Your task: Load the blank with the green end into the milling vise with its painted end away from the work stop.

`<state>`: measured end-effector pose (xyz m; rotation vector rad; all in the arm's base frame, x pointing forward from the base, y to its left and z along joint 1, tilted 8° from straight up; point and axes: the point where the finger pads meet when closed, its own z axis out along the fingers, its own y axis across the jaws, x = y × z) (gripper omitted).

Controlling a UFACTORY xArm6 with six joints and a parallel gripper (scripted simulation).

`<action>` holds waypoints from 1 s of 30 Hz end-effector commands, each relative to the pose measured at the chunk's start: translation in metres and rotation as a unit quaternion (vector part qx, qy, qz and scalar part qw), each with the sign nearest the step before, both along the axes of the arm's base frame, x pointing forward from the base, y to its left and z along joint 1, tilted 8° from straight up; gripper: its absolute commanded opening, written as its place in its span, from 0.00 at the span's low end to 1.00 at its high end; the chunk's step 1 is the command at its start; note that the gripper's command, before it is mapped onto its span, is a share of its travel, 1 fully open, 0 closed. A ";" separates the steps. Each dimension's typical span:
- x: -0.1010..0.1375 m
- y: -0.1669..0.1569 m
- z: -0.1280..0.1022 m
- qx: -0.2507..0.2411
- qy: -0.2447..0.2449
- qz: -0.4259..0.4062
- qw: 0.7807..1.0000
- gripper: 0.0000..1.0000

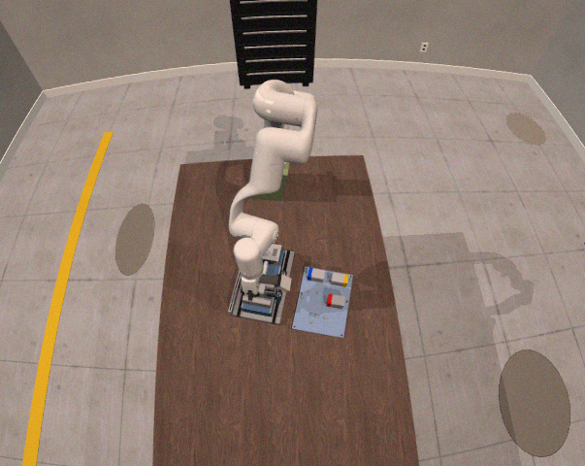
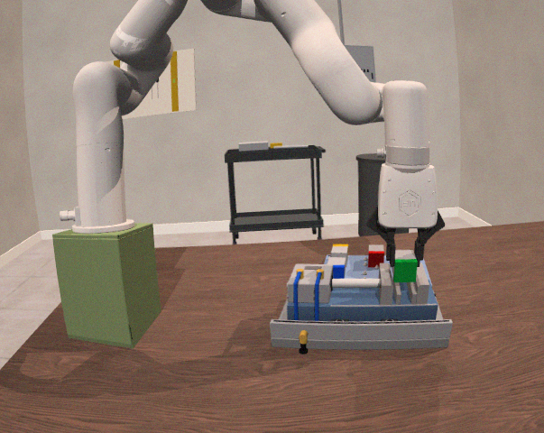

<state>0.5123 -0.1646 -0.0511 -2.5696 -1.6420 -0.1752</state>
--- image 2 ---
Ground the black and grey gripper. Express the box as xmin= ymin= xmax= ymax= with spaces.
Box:
xmin=367 ymin=162 xmax=445 ymax=267

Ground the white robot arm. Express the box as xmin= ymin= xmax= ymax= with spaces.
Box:
xmin=60 ymin=0 xmax=429 ymax=234

